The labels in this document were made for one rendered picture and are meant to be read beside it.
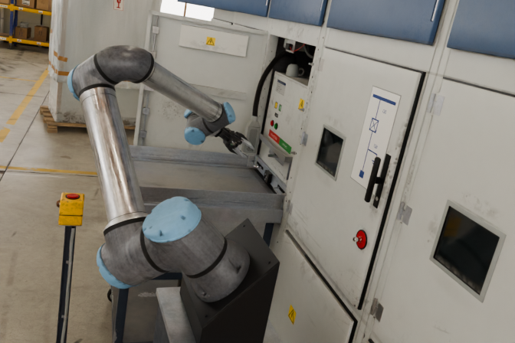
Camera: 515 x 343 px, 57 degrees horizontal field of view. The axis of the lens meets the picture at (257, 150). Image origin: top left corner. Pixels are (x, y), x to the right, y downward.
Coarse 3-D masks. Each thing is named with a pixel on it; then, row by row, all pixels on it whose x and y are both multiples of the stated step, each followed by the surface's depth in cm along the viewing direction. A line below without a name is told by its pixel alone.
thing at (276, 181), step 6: (258, 156) 258; (258, 162) 255; (264, 162) 249; (258, 168) 254; (264, 168) 245; (270, 168) 240; (276, 180) 229; (276, 186) 228; (282, 186) 221; (282, 192) 221
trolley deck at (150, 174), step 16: (144, 176) 220; (160, 176) 224; (176, 176) 228; (192, 176) 232; (208, 176) 236; (224, 176) 240; (240, 176) 245; (256, 192) 226; (208, 208) 198; (224, 208) 200; (240, 208) 204; (256, 208) 207
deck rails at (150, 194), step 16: (144, 160) 241; (160, 160) 245; (176, 160) 249; (192, 160) 252; (208, 160) 254; (224, 160) 257; (240, 160) 260; (144, 192) 191; (160, 192) 193; (176, 192) 195; (192, 192) 197; (208, 192) 199; (224, 192) 201; (240, 192) 204; (272, 208) 210
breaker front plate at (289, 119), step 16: (288, 80) 228; (272, 96) 247; (288, 96) 226; (304, 96) 209; (272, 112) 245; (288, 112) 225; (272, 128) 243; (288, 128) 223; (288, 144) 221; (272, 160) 239
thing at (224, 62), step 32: (160, 32) 246; (192, 32) 244; (224, 32) 246; (256, 32) 247; (160, 64) 250; (192, 64) 252; (224, 64) 253; (256, 64) 255; (160, 96) 255; (224, 96) 256; (160, 128) 260
